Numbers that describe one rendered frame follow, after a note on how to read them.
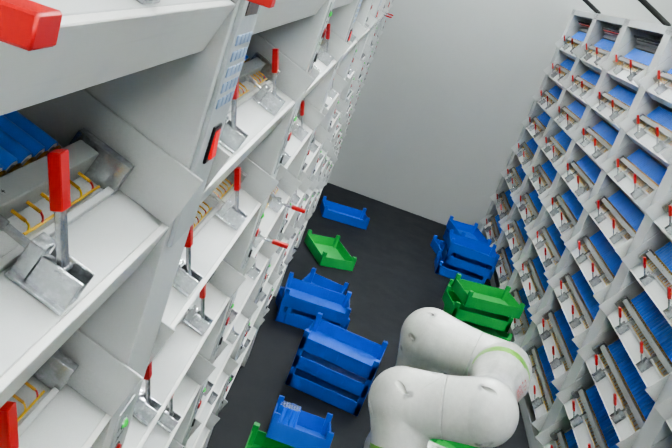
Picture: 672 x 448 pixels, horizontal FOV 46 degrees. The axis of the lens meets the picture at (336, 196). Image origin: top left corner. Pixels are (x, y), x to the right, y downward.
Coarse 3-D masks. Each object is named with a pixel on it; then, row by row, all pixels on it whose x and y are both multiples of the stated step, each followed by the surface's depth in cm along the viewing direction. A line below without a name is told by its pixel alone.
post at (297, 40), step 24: (288, 24) 129; (312, 24) 129; (288, 48) 130; (312, 48) 130; (288, 120) 133; (264, 144) 135; (264, 168) 136; (240, 240) 140; (240, 264) 141; (216, 336) 145; (192, 408) 150
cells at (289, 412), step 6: (282, 402) 274; (288, 402) 278; (282, 408) 269; (288, 408) 269; (294, 408) 271; (300, 408) 277; (282, 414) 269; (288, 414) 269; (294, 414) 269; (282, 420) 269; (288, 420) 269; (294, 420) 269; (294, 426) 270
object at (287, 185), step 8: (288, 176) 209; (280, 184) 209; (288, 184) 209; (296, 184) 209; (272, 192) 203; (280, 192) 207; (288, 192) 210; (264, 216) 186; (272, 216) 190; (264, 224) 182; (272, 224) 185; (264, 232) 178; (264, 240) 175; (256, 248) 168; (248, 264) 151
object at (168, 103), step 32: (224, 32) 61; (160, 64) 62; (192, 64) 62; (96, 96) 63; (128, 96) 63; (160, 96) 62; (192, 96) 62; (160, 128) 63; (192, 128) 63; (192, 160) 65; (160, 256) 66; (128, 288) 67; (160, 288) 71; (96, 320) 68; (128, 320) 68; (160, 320) 77; (128, 352) 69
